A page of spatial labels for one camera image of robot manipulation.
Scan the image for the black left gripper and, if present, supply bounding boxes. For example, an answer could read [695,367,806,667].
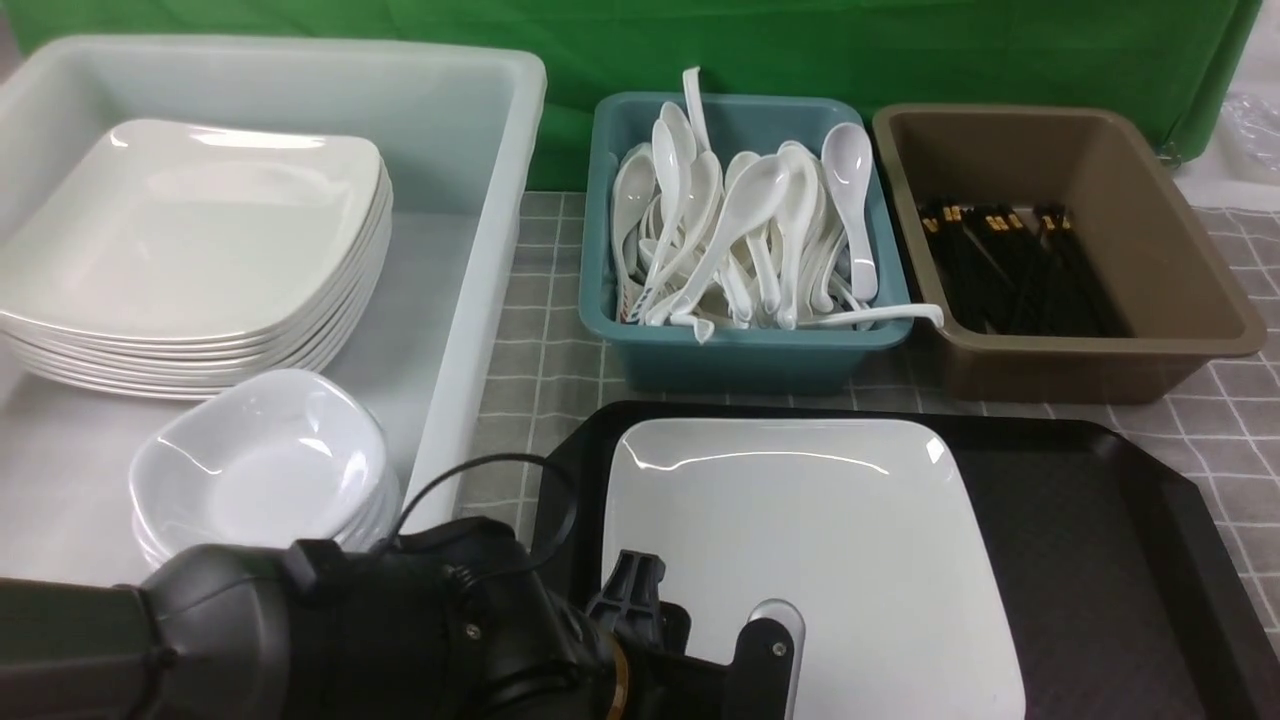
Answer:
[586,550,727,719]

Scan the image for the white square rice plate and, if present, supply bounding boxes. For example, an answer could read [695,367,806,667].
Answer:
[599,418,1027,719]

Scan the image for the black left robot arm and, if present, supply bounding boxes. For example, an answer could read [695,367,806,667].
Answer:
[1,518,731,719]

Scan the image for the teal plastic spoon bin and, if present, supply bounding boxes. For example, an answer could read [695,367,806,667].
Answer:
[579,92,913,395]

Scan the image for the stack of small white bowls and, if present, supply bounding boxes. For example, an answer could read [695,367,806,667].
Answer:
[128,369,404,569]

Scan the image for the pile of white soup spoons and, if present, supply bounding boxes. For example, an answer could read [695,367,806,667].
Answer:
[605,67,945,346]

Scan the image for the black serving tray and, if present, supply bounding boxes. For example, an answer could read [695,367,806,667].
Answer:
[520,401,1280,720]

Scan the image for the pile of black chopsticks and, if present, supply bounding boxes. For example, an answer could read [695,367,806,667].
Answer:
[918,199,1132,338]

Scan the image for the brown plastic chopstick bin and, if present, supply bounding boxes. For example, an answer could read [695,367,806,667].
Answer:
[872,104,1267,404]

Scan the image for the large translucent white tub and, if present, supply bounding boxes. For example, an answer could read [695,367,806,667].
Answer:
[1,35,547,585]

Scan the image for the grey checked tablecloth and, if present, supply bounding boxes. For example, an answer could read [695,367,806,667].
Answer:
[474,192,1279,642]

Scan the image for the stack of white square plates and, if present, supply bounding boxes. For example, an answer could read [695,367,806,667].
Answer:
[3,118,394,400]

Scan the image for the green backdrop cloth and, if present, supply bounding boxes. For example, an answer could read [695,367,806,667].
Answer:
[3,1,1261,191]

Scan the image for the clear plastic bag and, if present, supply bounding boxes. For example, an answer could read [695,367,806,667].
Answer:
[1219,91,1279,186]

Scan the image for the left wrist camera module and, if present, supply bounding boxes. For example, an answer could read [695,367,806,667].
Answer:
[721,598,806,719]

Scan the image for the black camera cable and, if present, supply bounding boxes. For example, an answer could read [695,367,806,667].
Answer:
[385,454,579,591]

